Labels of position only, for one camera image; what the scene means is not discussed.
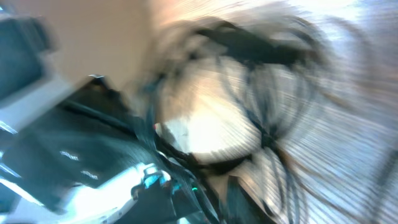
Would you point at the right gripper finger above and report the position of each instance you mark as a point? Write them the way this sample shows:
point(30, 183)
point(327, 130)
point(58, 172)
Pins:
point(241, 208)

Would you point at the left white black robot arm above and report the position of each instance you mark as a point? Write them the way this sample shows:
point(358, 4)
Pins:
point(75, 154)

